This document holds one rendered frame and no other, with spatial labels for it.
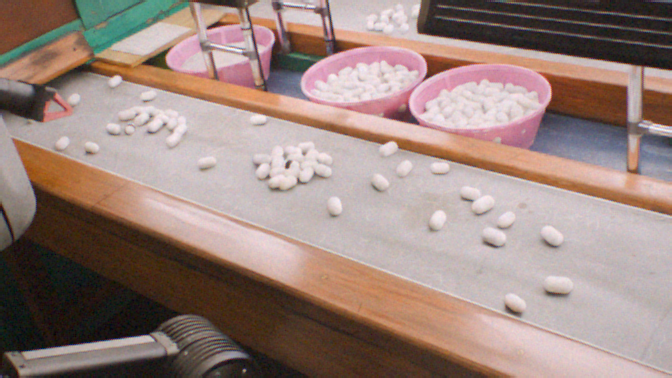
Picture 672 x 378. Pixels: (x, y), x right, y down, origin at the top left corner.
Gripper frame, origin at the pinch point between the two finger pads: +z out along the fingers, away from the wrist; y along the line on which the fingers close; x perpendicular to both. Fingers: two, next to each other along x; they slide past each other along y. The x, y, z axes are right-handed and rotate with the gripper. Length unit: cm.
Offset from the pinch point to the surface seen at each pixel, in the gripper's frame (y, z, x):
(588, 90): -77, 57, -30
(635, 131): -97, 31, -21
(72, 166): -2.7, 2.3, 10.3
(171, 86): 7.0, 28.8, -11.2
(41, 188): -2.9, -3.2, 15.6
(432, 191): -69, 25, -4
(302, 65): -5, 56, -25
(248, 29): -16.2, 25.1, -25.9
